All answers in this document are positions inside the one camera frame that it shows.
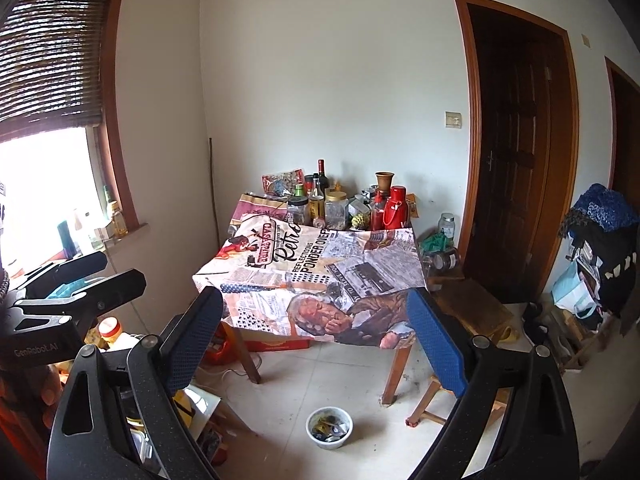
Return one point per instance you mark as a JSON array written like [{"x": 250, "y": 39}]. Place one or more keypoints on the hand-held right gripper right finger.
[{"x": 440, "y": 340}]

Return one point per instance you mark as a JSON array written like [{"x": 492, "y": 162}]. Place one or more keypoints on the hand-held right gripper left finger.
[{"x": 195, "y": 340}]

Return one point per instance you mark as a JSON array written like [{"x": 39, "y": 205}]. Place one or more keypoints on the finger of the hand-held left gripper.
[
  {"x": 100, "y": 290},
  {"x": 65, "y": 272}
]

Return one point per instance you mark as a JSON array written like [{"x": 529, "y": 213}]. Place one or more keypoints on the white bowl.
[{"x": 320, "y": 442}]

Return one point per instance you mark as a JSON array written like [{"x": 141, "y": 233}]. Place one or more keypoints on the person's left hand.
[{"x": 47, "y": 397}]

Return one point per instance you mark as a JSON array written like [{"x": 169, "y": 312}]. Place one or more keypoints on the dark teal bottle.
[{"x": 66, "y": 238}]

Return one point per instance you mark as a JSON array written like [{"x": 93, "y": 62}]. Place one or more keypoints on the orange lid jar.
[{"x": 110, "y": 333}]

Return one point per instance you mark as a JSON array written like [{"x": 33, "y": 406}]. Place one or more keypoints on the wooden bench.
[{"x": 470, "y": 305}]

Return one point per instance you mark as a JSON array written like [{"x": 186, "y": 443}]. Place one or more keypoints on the wooden table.
[{"x": 395, "y": 375}]

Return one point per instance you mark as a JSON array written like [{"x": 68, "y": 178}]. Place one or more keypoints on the wooden stool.
[{"x": 435, "y": 406}]

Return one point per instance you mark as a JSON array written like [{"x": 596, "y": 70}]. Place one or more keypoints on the white board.
[{"x": 200, "y": 406}]

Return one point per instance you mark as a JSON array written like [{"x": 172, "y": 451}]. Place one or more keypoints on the yellow oil bottle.
[{"x": 116, "y": 221}]

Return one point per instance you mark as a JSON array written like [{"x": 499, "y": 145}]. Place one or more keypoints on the red flat box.
[{"x": 275, "y": 344}]

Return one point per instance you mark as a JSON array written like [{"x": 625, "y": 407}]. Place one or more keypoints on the dark lying jar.
[{"x": 445, "y": 259}]

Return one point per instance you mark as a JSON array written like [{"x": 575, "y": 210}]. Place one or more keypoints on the slim green bottle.
[{"x": 106, "y": 198}]

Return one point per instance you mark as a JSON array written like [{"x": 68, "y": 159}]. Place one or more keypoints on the green plastic bag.
[{"x": 432, "y": 245}]

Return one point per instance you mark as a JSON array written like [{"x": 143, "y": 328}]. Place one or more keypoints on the clear glass jar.
[{"x": 446, "y": 226}]

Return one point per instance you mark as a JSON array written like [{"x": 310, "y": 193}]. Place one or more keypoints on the printed tablecloth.
[{"x": 310, "y": 270}]

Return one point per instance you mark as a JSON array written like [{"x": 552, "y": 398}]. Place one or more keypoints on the orange paper packet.
[{"x": 412, "y": 205}]

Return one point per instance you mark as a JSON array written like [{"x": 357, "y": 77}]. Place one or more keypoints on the red thermos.
[{"x": 397, "y": 208}]

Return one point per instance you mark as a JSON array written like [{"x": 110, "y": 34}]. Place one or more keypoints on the red sauce bottle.
[{"x": 377, "y": 213}]

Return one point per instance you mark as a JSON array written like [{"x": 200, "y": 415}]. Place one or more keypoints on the light blue plastic bag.
[{"x": 572, "y": 286}]

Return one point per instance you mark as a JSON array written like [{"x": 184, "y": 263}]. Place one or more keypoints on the yellow-green textured ball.
[{"x": 357, "y": 220}]

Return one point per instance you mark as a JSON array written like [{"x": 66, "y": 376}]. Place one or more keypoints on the pink woven sack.
[{"x": 260, "y": 207}]

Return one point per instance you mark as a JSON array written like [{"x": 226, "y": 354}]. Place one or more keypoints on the silver foil packets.
[{"x": 362, "y": 201}]

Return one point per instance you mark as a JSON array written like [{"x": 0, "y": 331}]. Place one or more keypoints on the gold lid jar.
[{"x": 336, "y": 211}]

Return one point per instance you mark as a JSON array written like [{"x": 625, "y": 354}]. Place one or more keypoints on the black lid jar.
[{"x": 298, "y": 211}]

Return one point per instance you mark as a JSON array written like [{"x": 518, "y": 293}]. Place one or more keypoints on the brown clay vase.
[{"x": 385, "y": 181}]

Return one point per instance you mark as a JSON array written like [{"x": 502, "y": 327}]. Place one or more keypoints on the small lying bottle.
[{"x": 318, "y": 221}]

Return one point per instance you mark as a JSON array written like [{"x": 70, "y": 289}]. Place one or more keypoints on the green glass bottle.
[{"x": 299, "y": 191}]

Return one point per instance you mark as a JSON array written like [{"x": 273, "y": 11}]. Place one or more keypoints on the black cloth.
[{"x": 607, "y": 265}]

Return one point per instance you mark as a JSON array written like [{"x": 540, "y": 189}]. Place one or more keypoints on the clear red snack bag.
[{"x": 283, "y": 179}]

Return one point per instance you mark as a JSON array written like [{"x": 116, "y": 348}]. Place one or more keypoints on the clear bottle yellow label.
[{"x": 315, "y": 197}]

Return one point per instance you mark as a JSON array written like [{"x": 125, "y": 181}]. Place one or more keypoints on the red cylinder can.
[{"x": 308, "y": 183}]

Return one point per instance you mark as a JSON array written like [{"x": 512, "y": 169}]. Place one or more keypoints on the dark wooden door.
[{"x": 520, "y": 160}]

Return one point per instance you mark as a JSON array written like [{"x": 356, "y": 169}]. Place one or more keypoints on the dark wine bottle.
[{"x": 322, "y": 175}]

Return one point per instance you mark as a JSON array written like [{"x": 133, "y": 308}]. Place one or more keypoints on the pile of clothes and bags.
[{"x": 605, "y": 207}]

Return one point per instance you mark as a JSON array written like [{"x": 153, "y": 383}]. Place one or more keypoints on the bamboo window blind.
[{"x": 55, "y": 45}]

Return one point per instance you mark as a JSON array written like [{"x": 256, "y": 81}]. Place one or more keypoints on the narrow wooden door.
[{"x": 625, "y": 135}]

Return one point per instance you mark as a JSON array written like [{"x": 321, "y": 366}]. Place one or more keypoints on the wooden window frame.
[{"x": 115, "y": 135}]

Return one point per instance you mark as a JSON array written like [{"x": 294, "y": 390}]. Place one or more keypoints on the light switch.
[{"x": 453, "y": 120}]

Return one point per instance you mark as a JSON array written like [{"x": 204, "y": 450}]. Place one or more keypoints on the wall outlet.
[{"x": 586, "y": 40}]

